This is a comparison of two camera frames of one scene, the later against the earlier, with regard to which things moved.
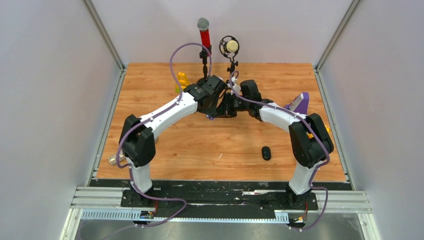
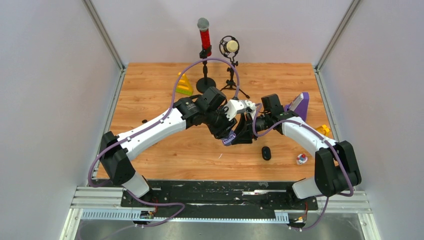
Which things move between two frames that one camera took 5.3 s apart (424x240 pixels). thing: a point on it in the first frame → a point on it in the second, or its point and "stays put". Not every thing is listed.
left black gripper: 212,111 → 222,131
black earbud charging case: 266,153 stays put
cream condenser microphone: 229,45 stays put
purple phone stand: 302,107 stays put
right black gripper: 228,112 → 244,133
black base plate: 219,193 stays put
